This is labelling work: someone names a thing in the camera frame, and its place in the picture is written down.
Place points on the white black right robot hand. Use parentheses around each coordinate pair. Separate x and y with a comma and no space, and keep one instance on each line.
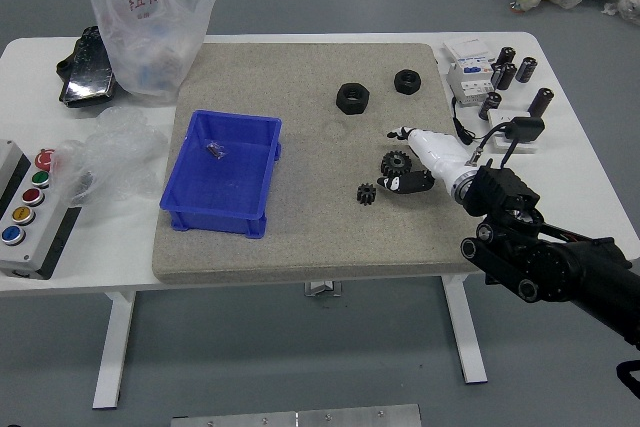
(435,152)

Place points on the big black gear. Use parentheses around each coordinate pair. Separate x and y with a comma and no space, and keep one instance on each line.
(390,168)

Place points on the small black gear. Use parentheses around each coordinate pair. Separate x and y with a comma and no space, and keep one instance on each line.
(366,194)

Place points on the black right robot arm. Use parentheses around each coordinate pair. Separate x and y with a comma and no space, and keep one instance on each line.
(550,257)

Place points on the small black nut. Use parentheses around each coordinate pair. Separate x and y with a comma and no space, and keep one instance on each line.
(400,87)

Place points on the big black nut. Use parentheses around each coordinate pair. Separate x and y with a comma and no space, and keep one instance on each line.
(345,104)

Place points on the blue plastic box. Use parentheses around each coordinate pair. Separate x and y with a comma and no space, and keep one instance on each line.
(220,187)

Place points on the grey button control box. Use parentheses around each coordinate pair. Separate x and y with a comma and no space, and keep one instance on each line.
(30,227)

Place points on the black cylindrical capacitor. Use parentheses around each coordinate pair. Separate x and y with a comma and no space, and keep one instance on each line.
(541,103)
(506,57)
(489,107)
(504,78)
(526,71)

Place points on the white circuit breaker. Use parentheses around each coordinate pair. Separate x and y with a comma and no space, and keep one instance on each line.
(465,84)

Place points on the white power socket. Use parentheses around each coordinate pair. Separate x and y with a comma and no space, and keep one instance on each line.
(522,147)

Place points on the black plug adapter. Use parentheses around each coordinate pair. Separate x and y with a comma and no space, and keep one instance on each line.
(527,128)

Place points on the white carton blue print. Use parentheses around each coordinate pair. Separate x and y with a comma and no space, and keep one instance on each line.
(467,49)

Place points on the grey-brown mat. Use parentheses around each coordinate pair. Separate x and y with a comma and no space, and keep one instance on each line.
(310,227)

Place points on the white table leg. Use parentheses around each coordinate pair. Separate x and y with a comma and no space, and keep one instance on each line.
(112,347)
(467,337)

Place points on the small bagged part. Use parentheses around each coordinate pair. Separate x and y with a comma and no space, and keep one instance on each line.
(216,150)

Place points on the large metal floor plate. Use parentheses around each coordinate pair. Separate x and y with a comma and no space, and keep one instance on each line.
(300,418)

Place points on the white plastic bag red print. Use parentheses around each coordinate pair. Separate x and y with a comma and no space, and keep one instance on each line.
(150,47)

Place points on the clear bubble wrap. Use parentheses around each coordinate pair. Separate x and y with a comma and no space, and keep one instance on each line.
(120,157)

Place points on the black plastic tray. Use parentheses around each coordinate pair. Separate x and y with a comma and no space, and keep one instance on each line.
(87,77)

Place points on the metal bracket under table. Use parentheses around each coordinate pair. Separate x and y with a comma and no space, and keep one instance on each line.
(322,288)

